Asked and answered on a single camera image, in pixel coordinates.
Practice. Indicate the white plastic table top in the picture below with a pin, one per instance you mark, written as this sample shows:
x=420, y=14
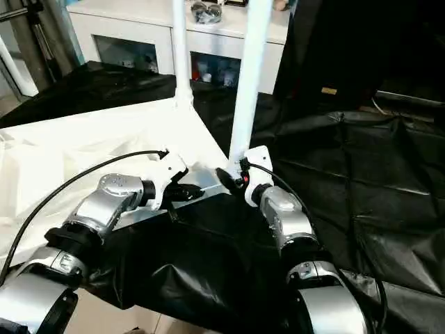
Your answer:
x=87, y=139

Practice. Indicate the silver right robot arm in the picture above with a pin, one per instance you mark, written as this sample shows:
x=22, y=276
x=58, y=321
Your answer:
x=288, y=215

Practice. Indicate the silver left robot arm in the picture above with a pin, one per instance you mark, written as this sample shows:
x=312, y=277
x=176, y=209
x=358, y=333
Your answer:
x=104, y=202

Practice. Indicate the white jar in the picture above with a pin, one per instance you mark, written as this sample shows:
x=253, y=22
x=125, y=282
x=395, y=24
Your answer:
x=206, y=77
x=227, y=78

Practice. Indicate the black plastic mat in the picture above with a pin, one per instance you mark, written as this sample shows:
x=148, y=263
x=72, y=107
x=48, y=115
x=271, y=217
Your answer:
x=347, y=174

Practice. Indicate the red bottle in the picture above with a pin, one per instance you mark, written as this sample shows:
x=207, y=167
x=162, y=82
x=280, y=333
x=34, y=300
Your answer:
x=195, y=71

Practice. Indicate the small yellow label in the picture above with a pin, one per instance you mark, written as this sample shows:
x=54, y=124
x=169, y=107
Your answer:
x=329, y=90

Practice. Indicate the dark brown rounded object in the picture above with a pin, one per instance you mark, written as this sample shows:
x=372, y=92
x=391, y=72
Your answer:
x=134, y=330

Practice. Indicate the black speaker cabinet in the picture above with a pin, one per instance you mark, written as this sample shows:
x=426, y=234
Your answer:
x=323, y=45

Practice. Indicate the dark bag of small parts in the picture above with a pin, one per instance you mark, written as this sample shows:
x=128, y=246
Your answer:
x=206, y=12

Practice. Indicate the white sideboard cabinet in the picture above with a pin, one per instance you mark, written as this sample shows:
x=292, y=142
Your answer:
x=121, y=24

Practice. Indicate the black metal rod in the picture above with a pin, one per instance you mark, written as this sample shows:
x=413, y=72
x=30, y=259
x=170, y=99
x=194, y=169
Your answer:
x=410, y=97

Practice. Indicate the white slanted pipe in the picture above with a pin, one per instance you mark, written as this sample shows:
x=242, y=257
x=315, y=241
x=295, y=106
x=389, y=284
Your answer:
x=19, y=69

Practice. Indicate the grey metal tripod stand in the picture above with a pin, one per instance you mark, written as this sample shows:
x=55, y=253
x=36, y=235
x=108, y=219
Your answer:
x=41, y=41

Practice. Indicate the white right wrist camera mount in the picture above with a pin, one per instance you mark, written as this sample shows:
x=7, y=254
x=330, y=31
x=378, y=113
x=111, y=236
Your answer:
x=259, y=160

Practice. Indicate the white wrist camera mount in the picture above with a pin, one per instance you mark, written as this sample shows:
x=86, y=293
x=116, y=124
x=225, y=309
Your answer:
x=259, y=160
x=170, y=167

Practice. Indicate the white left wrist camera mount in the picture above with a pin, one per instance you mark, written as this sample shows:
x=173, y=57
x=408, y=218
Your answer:
x=170, y=167

